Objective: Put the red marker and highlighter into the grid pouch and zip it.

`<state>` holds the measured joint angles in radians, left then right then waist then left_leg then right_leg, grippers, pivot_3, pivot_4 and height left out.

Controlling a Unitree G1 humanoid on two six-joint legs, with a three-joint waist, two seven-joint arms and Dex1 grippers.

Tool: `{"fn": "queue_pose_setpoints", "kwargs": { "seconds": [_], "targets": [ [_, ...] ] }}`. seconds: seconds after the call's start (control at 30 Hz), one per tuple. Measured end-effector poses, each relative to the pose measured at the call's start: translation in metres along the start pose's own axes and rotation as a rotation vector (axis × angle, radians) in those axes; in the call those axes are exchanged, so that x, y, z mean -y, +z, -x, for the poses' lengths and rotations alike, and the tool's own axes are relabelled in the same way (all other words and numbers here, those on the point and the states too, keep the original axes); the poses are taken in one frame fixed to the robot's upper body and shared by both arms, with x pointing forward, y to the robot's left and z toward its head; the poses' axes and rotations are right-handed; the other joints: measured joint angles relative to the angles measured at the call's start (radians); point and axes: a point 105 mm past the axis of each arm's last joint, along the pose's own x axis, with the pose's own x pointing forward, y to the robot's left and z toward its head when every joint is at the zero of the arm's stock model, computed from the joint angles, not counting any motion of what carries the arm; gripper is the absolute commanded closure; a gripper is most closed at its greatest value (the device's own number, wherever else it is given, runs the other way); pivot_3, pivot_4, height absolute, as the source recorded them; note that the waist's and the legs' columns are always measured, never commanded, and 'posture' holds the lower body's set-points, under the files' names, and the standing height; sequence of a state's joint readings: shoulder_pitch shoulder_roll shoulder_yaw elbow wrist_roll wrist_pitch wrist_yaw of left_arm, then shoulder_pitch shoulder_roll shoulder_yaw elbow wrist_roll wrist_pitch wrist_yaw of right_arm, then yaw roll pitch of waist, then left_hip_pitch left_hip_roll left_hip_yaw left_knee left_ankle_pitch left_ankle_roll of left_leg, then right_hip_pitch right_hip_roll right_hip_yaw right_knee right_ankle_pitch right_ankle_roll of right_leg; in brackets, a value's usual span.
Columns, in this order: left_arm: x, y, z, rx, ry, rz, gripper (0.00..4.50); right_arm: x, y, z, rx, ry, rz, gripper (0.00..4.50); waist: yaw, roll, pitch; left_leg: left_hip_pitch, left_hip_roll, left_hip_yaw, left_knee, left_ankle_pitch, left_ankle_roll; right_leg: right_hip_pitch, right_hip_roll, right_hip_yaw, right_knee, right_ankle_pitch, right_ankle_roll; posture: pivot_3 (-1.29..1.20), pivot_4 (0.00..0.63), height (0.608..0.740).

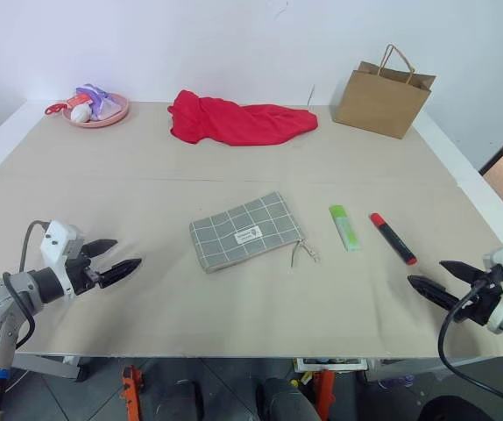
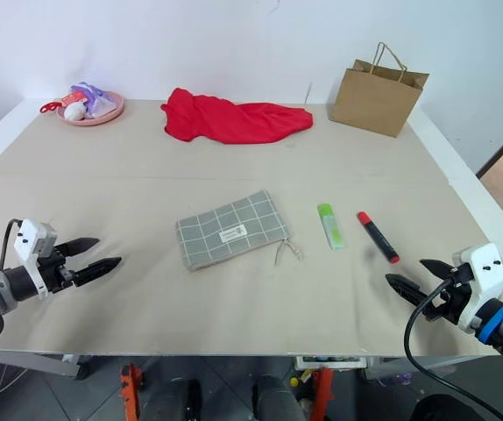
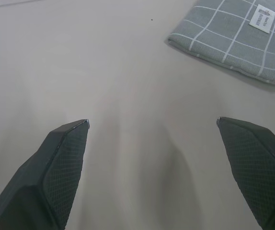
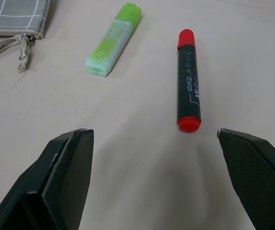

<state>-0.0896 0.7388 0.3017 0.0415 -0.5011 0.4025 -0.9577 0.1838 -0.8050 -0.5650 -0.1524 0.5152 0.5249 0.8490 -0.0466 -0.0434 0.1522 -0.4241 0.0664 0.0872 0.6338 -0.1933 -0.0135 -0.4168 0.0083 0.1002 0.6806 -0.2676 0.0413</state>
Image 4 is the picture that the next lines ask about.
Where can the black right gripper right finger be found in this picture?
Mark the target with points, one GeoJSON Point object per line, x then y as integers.
{"type": "Point", "coordinates": [259, 182]}

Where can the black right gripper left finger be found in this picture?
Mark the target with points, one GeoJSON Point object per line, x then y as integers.
{"type": "Point", "coordinates": [56, 182]}

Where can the black marker with red cap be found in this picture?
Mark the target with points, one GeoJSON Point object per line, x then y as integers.
{"type": "Point", "coordinates": [189, 83]}

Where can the green highlighter pen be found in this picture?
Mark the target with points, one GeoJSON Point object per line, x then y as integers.
{"type": "Point", "coordinates": [113, 40]}

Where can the clear plastic bag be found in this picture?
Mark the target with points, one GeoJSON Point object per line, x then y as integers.
{"type": "Point", "coordinates": [13, 16]}

